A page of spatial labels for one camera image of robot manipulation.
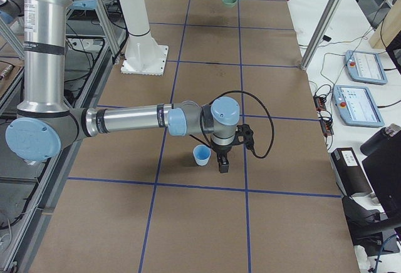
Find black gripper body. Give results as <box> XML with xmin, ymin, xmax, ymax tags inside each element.
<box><xmin>211</xmin><ymin>143</ymin><xmax>232</xmax><ymax>158</ymax></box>

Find light blue paper cup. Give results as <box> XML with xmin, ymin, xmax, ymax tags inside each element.
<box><xmin>192</xmin><ymin>145</ymin><xmax>211</xmax><ymax>166</ymax></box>

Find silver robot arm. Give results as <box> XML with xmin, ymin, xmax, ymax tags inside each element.
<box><xmin>5</xmin><ymin>0</ymin><xmax>240</xmax><ymax>173</ymax></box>

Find black water bottle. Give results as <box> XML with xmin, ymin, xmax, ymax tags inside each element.
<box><xmin>360</xmin><ymin>123</ymin><xmax>400</xmax><ymax>156</ymax></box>

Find orange black adapter box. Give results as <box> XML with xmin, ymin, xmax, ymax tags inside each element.
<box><xmin>313</xmin><ymin>95</ymin><xmax>326</xmax><ymax>111</ymax></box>

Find black box with label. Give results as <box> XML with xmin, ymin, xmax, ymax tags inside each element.
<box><xmin>330</xmin><ymin>147</ymin><xmax>372</xmax><ymax>197</ymax></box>

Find lower teach pendant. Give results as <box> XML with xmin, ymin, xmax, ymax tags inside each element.
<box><xmin>333</xmin><ymin>85</ymin><xmax>384</xmax><ymax>128</ymax></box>

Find teach pendant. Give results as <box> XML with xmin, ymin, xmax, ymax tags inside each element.
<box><xmin>345</xmin><ymin>50</ymin><xmax>388</xmax><ymax>85</ymax></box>
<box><xmin>333</xmin><ymin>85</ymin><xmax>384</xmax><ymax>128</ymax></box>

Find black computer monitor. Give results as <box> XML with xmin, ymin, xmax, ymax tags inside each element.
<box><xmin>361</xmin><ymin>39</ymin><xmax>401</xmax><ymax>214</ymax></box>

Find upper teach pendant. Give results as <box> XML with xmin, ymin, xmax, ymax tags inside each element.
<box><xmin>345</xmin><ymin>50</ymin><xmax>388</xmax><ymax>85</ymax></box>

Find wooden board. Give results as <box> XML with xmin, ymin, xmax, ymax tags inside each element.
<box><xmin>369</xmin><ymin>0</ymin><xmax>400</xmax><ymax>49</ymax></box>

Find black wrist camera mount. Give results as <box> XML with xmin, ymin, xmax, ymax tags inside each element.
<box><xmin>232</xmin><ymin>124</ymin><xmax>254</xmax><ymax>151</ymax></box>

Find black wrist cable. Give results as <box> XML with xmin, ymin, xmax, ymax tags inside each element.
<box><xmin>194</xmin><ymin>90</ymin><xmax>276</xmax><ymax>160</ymax></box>

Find aluminium frame post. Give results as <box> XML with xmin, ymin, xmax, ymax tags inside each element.
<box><xmin>300</xmin><ymin>0</ymin><xmax>341</xmax><ymax>71</ymax></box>

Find white pedestal column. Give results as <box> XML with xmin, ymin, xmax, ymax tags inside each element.
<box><xmin>119</xmin><ymin>0</ymin><xmax>169</xmax><ymax>76</ymax></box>

